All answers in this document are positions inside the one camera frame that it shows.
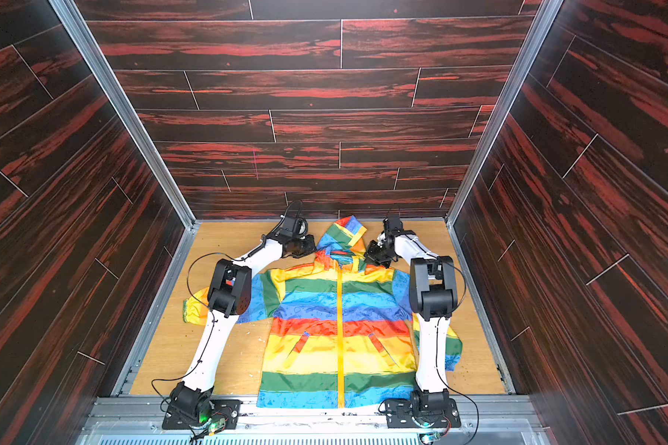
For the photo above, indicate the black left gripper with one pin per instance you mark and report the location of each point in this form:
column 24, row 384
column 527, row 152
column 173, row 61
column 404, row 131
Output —
column 311, row 247

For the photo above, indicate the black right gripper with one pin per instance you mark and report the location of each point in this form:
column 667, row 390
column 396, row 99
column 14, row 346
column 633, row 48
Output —
column 379, row 253

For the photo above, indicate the rainbow striped zip jacket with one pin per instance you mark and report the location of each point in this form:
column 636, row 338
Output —
column 343, row 333

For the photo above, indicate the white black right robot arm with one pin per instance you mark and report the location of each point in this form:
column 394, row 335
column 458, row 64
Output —
column 433, row 299

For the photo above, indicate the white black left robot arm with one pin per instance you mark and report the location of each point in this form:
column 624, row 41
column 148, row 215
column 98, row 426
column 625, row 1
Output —
column 225, row 300

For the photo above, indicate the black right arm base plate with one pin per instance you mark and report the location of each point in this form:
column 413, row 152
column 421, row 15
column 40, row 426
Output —
column 427, row 411

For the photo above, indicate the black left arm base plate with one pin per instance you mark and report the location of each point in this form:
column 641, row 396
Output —
column 209, row 416

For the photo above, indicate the aluminium frame rail right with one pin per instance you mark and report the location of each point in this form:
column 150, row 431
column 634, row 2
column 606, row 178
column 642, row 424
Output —
column 497, row 356

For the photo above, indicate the aluminium frame rail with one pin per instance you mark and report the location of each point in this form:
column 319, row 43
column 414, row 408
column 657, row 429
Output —
column 497, row 356
column 156, row 310

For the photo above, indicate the aluminium frame rail left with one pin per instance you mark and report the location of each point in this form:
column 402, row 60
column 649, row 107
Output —
column 156, row 310

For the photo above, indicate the aluminium frame post left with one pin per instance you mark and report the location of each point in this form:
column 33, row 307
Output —
column 85, row 42

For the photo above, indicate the aluminium frame post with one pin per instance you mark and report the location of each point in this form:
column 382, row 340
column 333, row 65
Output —
column 532, row 44
column 85, row 42

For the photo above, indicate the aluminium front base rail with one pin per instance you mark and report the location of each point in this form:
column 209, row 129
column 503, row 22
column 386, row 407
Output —
column 485, row 419

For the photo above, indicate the aluminium frame post right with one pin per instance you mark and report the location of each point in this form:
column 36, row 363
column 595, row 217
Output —
column 532, row 44

